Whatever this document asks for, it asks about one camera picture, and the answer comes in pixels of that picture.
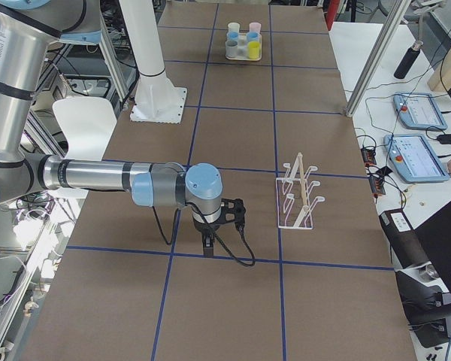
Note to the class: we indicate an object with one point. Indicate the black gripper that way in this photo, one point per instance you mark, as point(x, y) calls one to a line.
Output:
point(205, 229)

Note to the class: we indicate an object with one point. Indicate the light blue plastic cup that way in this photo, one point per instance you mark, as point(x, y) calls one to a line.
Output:
point(252, 36)

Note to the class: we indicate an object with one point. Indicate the pink plastic cup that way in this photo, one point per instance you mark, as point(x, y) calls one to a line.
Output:
point(255, 27)

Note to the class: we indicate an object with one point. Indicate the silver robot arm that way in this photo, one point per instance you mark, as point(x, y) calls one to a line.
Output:
point(27, 29)

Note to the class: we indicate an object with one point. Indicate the grey plastic cup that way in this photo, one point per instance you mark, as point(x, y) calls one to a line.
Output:
point(231, 49)

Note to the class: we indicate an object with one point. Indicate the yellow plastic cup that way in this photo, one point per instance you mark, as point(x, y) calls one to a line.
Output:
point(254, 50)

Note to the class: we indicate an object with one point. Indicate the cream plastic cup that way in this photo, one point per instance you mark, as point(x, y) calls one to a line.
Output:
point(233, 27)

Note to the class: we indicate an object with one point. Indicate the white chair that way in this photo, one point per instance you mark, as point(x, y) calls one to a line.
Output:
point(87, 124)

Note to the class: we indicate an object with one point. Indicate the cream plastic tray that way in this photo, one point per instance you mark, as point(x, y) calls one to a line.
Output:
point(242, 48)

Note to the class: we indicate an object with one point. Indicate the black box with label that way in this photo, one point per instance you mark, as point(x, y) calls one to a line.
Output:
point(405, 248)

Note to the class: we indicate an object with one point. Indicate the near teach pendant tablet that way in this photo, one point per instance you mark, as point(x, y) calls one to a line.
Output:
point(414, 159)

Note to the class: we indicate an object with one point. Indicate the teach pendant tablet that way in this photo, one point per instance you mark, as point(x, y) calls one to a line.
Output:
point(414, 159)
point(418, 111)

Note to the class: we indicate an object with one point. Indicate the black computer monitor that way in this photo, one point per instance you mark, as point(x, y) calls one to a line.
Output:
point(435, 237)

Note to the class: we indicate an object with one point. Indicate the far teach pendant tablet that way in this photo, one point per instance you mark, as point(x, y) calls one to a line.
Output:
point(418, 111)

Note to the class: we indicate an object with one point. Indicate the black water bottle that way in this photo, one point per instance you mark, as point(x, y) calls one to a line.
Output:
point(408, 60)

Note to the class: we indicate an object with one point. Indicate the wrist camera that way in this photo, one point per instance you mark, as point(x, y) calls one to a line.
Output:
point(233, 211)

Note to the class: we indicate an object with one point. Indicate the white wire cup rack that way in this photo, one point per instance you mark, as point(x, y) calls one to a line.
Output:
point(294, 196)

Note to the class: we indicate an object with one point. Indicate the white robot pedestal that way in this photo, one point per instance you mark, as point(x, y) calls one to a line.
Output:
point(157, 100)

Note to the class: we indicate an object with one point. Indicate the aluminium frame post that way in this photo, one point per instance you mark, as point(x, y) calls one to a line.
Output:
point(380, 46)

